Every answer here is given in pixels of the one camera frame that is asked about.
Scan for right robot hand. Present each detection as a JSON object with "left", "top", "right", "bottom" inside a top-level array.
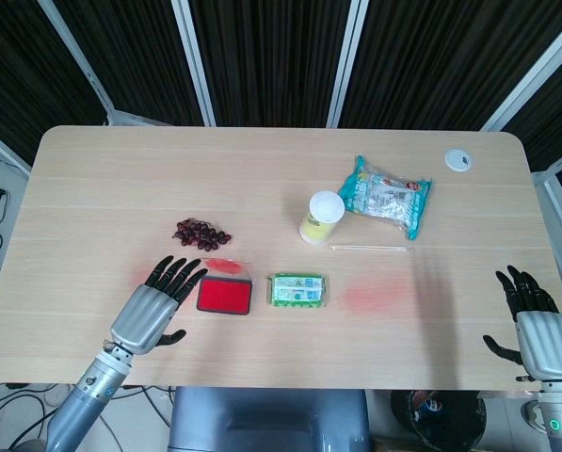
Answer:
[{"left": 482, "top": 265, "right": 562, "bottom": 383}]

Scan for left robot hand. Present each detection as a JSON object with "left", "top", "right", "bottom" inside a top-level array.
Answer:
[{"left": 108, "top": 255, "right": 209, "bottom": 357}]

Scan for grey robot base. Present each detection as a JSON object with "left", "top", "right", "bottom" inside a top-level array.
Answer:
[{"left": 167, "top": 386, "right": 372, "bottom": 452}]

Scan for red ink pad black case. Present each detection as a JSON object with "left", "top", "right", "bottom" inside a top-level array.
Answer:
[{"left": 196, "top": 256, "right": 255, "bottom": 316}]

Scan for dark red grape bunch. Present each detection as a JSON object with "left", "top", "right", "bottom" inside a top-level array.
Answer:
[{"left": 171, "top": 217, "right": 234, "bottom": 250}]

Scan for black trash bin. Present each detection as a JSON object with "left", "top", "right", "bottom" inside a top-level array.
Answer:
[{"left": 391, "top": 389, "right": 488, "bottom": 447}]

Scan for green tissue pack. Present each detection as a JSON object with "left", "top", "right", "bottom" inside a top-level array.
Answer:
[{"left": 265, "top": 271, "right": 331, "bottom": 310}]

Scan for yellow white paper cup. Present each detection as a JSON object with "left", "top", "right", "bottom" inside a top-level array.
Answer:
[{"left": 298, "top": 189, "right": 346, "bottom": 245}]

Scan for teal snack bag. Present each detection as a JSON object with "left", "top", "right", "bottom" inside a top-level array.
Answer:
[{"left": 337, "top": 154, "right": 433, "bottom": 241}]

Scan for black folding screen panel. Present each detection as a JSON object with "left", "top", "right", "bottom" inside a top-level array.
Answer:
[
  {"left": 339, "top": 0, "right": 562, "bottom": 131},
  {"left": 54, "top": 0, "right": 205, "bottom": 127},
  {"left": 501, "top": 44, "right": 562, "bottom": 173},
  {"left": 188, "top": 0, "right": 353, "bottom": 128},
  {"left": 0, "top": 0, "right": 106, "bottom": 167}
]

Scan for white round cable grommet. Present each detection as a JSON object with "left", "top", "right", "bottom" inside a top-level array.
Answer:
[{"left": 444, "top": 148, "right": 474, "bottom": 173}]

